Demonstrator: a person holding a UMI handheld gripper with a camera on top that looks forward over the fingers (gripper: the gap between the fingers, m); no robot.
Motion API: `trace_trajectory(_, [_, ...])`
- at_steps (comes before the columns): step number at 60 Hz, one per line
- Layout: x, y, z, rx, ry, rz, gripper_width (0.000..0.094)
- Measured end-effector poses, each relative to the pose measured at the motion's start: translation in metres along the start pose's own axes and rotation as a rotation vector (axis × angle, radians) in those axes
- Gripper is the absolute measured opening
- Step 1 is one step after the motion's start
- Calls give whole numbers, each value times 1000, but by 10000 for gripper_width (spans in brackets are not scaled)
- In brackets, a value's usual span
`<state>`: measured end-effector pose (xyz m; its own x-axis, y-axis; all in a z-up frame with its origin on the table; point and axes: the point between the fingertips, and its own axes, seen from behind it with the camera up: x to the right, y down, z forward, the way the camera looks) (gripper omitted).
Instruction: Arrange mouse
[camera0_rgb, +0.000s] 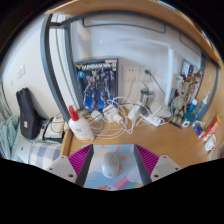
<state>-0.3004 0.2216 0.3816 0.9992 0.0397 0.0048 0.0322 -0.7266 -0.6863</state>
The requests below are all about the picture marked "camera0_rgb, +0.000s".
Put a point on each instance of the grey computer mouse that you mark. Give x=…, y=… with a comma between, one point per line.
x=110, y=164

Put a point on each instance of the white wall socket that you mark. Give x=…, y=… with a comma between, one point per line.
x=131, y=73

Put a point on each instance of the white wall switch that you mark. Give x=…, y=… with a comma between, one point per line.
x=20, y=71

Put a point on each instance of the white bottle with red cap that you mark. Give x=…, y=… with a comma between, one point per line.
x=81, y=128

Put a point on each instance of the colourful picture box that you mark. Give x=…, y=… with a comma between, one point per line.
x=191, y=78

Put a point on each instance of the white mug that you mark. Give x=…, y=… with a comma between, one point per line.
x=210, y=142

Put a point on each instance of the small white adapter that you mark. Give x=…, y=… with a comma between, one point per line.
x=110, y=113

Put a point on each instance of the blue robot model kit box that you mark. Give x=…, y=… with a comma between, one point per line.
x=98, y=85

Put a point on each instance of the wooden shelf unit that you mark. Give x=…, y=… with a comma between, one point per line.
x=133, y=6

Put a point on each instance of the red chip can yellow lid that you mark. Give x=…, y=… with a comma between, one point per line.
x=211, y=128

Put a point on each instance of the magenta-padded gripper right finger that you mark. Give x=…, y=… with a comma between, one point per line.
x=160, y=166

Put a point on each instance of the blue tissue pack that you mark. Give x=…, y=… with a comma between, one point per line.
x=199, y=128

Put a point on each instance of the black bag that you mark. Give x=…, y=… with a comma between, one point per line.
x=27, y=113

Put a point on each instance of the pastel sun-print mouse pad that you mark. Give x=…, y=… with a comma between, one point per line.
x=128, y=173

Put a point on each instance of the teal blanket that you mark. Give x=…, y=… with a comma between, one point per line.
x=8, y=136

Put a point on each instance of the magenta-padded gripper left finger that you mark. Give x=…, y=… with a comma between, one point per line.
x=63, y=166

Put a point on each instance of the blue plaid pillow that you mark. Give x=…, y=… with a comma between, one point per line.
x=43, y=153

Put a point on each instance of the blue spray bottle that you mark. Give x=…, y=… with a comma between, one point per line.
x=202, y=106

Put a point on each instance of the grey metal frame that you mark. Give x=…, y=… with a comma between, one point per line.
x=47, y=66

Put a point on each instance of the white desk lamp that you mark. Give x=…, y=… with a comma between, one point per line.
x=169, y=83

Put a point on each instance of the white power strip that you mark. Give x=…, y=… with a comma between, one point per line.
x=154, y=120

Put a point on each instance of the brown wooden figure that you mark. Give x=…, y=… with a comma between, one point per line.
x=180, y=100

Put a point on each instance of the small white square clock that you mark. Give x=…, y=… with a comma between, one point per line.
x=186, y=124

